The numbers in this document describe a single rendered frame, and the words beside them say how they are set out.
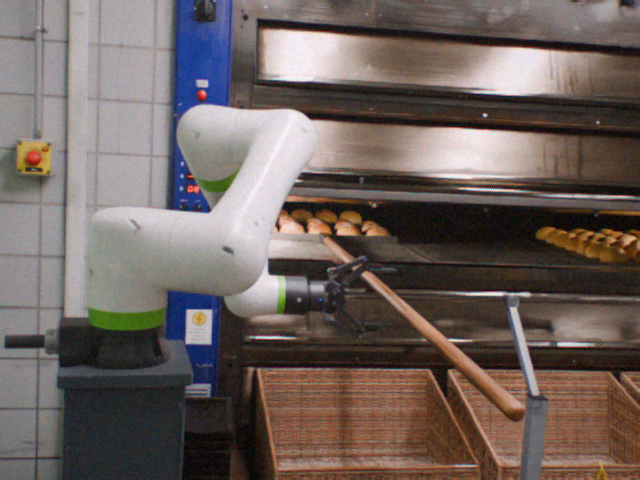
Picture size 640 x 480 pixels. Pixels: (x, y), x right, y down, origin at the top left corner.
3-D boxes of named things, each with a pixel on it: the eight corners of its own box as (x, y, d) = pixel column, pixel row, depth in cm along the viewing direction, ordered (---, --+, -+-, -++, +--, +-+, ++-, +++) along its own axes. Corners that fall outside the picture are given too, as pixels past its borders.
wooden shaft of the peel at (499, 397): (527, 424, 129) (528, 405, 128) (508, 424, 128) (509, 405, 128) (331, 244, 296) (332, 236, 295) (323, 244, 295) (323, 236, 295)
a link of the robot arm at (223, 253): (250, 248, 126) (323, 99, 169) (147, 238, 129) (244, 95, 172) (257, 316, 133) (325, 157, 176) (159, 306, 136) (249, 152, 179)
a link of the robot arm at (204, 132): (225, 141, 163) (239, 93, 169) (162, 136, 165) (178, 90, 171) (243, 196, 178) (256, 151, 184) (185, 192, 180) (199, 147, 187)
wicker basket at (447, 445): (249, 453, 262) (253, 366, 258) (424, 450, 273) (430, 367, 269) (268, 529, 215) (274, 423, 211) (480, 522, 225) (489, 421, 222)
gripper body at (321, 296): (305, 275, 206) (342, 276, 208) (303, 309, 207) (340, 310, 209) (310, 281, 199) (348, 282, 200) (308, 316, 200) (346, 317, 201)
